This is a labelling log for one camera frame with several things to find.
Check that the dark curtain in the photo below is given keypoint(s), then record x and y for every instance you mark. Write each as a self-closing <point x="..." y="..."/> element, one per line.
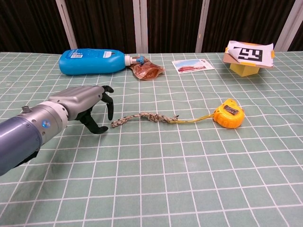
<point x="106" y="23"/>

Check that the blue plastic bottle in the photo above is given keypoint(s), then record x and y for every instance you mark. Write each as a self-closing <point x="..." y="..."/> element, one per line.
<point x="90" y="62"/>

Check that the yellow block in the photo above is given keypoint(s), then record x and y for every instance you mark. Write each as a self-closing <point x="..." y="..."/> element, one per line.
<point x="245" y="70"/>

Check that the brown snack pouch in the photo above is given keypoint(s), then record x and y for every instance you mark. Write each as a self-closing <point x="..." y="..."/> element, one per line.
<point x="149" y="72"/>

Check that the brown cardboard board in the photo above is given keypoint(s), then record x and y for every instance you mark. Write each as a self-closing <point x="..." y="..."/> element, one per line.
<point x="228" y="58"/>

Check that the photo postcard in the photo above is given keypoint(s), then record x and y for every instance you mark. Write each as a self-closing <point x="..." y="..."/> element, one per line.
<point x="191" y="66"/>

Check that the white marker paper sheet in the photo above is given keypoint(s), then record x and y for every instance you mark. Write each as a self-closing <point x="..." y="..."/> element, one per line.
<point x="266" y="60"/>

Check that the white slotted post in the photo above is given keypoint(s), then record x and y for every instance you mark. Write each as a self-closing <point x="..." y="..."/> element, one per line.
<point x="67" y="26"/>

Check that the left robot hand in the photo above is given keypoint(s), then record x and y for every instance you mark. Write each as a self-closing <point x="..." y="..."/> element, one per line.
<point x="78" y="99"/>

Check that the yellow tape measure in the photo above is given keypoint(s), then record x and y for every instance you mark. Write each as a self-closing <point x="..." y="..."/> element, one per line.
<point x="228" y="117"/>

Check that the white double post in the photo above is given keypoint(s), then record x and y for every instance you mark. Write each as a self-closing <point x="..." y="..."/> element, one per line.
<point x="140" y="26"/>

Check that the green checked tablecloth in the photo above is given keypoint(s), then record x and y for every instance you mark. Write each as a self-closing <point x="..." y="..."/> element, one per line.
<point x="165" y="165"/>

